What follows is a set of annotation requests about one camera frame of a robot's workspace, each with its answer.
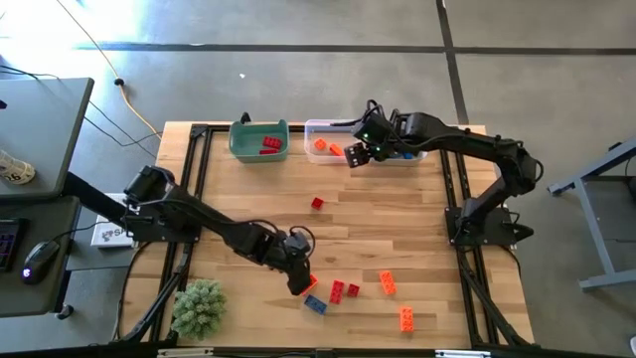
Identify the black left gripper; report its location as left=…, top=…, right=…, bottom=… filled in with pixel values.
left=270, top=248, right=313, bottom=297

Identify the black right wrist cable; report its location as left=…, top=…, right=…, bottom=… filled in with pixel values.
left=365, top=98, right=398, bottom=125

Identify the white printed box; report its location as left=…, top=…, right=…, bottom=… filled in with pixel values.
left=89, top=192, right=136, bottom=249

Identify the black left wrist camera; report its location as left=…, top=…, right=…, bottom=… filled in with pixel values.
left=285, top=231, right=312, bottom=260

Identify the black aluminium table frame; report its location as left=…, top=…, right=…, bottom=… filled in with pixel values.
left=111, top=122, right=536, bottom=358

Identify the silver frame bracket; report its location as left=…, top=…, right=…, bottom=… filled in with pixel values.
left=157, top=347, right=215, bottom=358
left=435, top=349, right=492, bottom=358

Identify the black computer mouse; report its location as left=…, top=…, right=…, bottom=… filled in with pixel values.
left=21, top=240, right=62, bottom=286

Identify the clear plastic bin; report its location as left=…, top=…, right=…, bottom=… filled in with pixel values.
left=303, top=117, right=370, bottom=166

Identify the green artificial plant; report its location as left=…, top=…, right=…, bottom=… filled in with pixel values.
left=171, top=278, right=229, bottom=342

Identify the grey metal table frame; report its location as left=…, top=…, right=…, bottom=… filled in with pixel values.
left=546, top=136, right=636, bottom=293

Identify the dark grey desk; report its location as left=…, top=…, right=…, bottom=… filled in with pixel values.
left=0, top=195, right=81, bottom=318

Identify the white labelled roll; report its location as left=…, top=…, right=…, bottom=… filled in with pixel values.
left=0, top=148, right=37, bottom=186

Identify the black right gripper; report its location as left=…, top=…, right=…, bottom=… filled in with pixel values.
left=344, top=136, right=401, bottom=169

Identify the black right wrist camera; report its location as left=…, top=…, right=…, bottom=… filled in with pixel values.
left=351, top=112, right=393, bottom=146

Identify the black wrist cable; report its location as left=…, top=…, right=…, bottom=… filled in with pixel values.
left=365, top=98, right=398, bottom=125
left=257, top=218, right=318, bottom=263

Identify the teal plastic bin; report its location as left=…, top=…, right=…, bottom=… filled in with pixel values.
left=228, top=118, right=291, bottom=164

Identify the yellow floor cable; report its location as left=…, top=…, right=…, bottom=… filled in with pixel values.
left=53, top=0, right=164, bottom=140

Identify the black keyboard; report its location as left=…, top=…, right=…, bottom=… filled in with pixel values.
left=0, top=217, right=22, bottom=273

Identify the black diagonal bar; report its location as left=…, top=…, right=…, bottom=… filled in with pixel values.
left=64, top=171, right=131, bottom=228

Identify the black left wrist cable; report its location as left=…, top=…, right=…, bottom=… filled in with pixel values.
left=257, top=218, right=318, bottom=263

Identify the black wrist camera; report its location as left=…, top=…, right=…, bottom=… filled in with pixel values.
left=285, top=231, right=312, bottom=260
left=351, top=112, right=393, bottom=146

